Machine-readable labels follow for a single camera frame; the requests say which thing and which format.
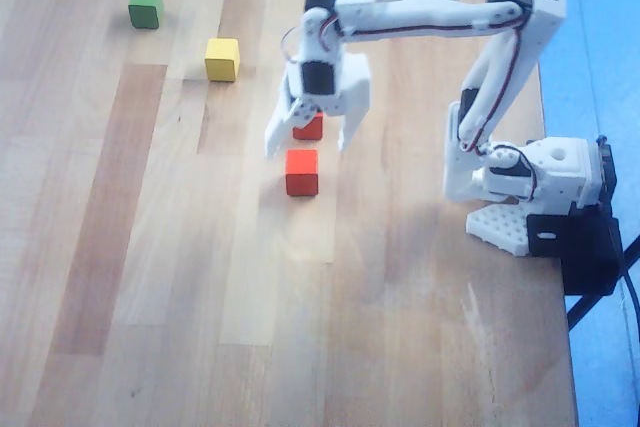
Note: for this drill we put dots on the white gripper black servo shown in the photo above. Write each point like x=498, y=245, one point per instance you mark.
x=353, y=93

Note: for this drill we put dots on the red wooden cube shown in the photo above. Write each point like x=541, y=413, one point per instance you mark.
x=311, y=131
x=301, y=174

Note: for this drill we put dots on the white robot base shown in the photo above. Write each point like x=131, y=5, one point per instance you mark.
x=560, y=167

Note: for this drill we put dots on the yellow wooden cube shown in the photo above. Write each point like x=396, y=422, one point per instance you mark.
x=222, y=59

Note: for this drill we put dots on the green wooden cube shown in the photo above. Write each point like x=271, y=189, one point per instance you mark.
x=145, y=7

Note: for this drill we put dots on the black table clamp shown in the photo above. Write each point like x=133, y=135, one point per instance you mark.
x=585, y=252

